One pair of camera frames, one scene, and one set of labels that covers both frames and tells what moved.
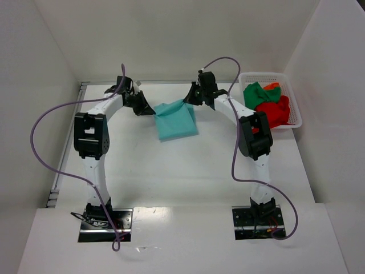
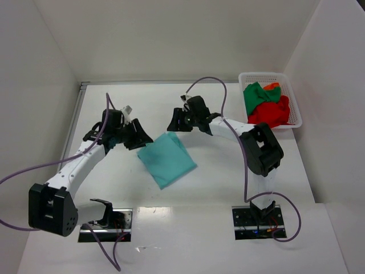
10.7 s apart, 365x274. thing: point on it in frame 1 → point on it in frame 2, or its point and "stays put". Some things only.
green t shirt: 254,95 stays put
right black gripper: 198,93 → 183,120
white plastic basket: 246,79 stays put
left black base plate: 95,227 stays put
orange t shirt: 271,86 stays put
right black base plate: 255,222 stays put
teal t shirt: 175,120 → 166,158
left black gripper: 136,100 → 130,134
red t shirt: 278,113 stays put
